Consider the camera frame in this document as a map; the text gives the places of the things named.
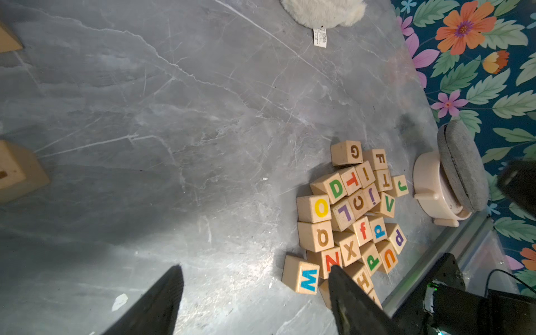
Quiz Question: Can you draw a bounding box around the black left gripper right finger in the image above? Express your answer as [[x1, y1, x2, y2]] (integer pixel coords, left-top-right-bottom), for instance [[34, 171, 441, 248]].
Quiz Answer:
[[328, 265, 404, 335]]

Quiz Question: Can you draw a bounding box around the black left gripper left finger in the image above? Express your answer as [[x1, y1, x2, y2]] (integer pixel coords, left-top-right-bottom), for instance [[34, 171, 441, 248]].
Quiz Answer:
[[105, 265, 184, 334]]

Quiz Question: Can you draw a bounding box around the wooden block orange U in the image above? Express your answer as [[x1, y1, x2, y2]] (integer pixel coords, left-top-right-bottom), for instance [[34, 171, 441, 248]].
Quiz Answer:
[[375, 240, 399, 274]]

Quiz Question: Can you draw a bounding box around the wooden block letter E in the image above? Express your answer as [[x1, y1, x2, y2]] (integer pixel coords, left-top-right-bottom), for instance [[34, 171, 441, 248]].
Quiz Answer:
[[1, 140, 50, 204]]

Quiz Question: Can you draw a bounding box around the wooden block letter H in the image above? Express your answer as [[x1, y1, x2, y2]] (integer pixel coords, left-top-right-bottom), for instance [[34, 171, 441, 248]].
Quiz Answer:
[[343, 262, 374, 294]]

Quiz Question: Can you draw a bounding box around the wooden block letter F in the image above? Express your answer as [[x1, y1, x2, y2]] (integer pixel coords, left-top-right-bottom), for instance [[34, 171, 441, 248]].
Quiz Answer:
[[363, 149, 388, 171]]

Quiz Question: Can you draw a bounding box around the wooden block letter D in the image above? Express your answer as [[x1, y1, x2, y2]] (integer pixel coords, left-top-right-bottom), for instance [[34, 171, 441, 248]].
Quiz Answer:
[[309, 173, 347, 205]]

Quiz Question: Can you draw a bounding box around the wooden whiteboard stand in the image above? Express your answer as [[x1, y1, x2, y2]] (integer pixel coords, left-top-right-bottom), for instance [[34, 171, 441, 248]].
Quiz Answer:
[[0, 22, 24, 53]]

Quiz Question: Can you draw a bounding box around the grey whiteboard eraser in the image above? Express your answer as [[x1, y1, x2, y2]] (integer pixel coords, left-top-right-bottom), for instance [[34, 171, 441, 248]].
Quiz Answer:
[[413, 120, 489, 228]]

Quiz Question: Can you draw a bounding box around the white plush dog toy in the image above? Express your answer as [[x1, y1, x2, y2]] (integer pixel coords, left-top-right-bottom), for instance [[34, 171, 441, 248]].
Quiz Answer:
[[280, 0, 367, 48]]

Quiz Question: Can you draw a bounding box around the wooden block letter G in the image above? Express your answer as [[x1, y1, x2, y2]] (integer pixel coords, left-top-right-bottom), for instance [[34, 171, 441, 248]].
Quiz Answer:
[[330, 140, 364, 166]]

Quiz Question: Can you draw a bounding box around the wooden block letter N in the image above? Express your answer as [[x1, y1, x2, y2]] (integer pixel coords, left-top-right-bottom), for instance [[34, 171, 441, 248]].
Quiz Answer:
[[307, 247, 341, 279]]

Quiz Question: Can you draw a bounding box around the wooden block yellow O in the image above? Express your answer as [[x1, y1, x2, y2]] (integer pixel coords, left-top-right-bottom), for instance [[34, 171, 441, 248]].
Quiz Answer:
[[296, 195, 332, 223]]

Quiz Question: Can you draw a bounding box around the wooden block letter X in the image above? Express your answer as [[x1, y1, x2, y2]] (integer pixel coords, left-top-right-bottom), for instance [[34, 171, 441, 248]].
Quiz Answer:
[[333, 231, 361, 267]]

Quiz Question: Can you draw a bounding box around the wooden block letter M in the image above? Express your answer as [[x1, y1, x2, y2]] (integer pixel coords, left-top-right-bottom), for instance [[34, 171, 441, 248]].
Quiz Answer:
[[282, 255, 320, 295]]

